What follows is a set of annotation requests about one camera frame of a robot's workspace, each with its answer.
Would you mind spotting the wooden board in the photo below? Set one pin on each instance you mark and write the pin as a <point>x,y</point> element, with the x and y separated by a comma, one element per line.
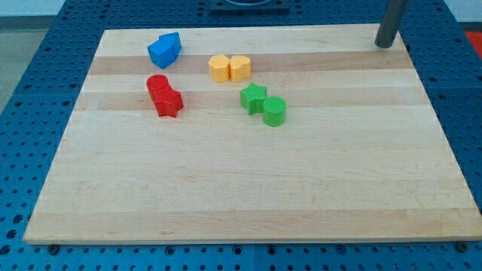
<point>361,156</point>

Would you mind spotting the green star block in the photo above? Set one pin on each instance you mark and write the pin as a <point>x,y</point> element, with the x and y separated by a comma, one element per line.
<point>252,98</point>

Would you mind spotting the green cylinder block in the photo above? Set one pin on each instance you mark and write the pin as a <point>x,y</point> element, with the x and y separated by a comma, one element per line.
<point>274,111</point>

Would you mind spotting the yellow heart block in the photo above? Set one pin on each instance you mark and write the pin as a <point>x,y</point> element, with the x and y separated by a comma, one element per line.
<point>240,68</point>

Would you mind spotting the yellow hexagon block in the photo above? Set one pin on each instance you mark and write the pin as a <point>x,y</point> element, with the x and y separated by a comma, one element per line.
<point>219,68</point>

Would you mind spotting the red star block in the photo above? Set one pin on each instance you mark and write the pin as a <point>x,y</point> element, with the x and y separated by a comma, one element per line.
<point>167,102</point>

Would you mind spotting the red cylinder block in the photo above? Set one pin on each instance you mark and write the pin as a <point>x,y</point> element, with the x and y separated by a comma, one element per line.
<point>157,86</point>

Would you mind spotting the blue pentagon block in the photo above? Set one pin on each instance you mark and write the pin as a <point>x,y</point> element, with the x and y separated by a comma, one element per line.
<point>172,38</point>

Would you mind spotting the blue cube block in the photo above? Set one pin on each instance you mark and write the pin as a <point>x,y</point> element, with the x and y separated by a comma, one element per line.
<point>162,53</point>

